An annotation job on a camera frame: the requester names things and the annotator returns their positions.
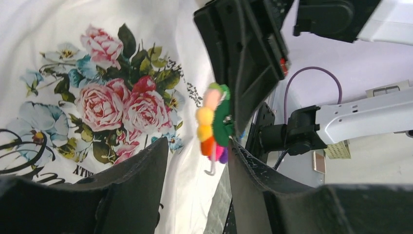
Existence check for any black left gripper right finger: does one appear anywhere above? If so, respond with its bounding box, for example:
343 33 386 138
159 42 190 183
228 140 413 234

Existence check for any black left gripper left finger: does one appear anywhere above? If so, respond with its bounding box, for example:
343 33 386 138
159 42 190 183
0 137 169 234

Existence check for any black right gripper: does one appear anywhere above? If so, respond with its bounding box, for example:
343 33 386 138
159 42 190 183
193 0 293 136

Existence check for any colourful pom-pom brooch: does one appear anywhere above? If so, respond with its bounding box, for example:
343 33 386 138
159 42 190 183
195 82 234 176

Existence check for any white floral print t-shirt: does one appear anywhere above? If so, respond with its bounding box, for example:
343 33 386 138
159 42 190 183
0 0 225 234

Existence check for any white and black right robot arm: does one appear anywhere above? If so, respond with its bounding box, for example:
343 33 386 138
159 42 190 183
194 0 413 156

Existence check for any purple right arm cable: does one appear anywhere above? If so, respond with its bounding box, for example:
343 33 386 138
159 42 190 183
283 66 343 125

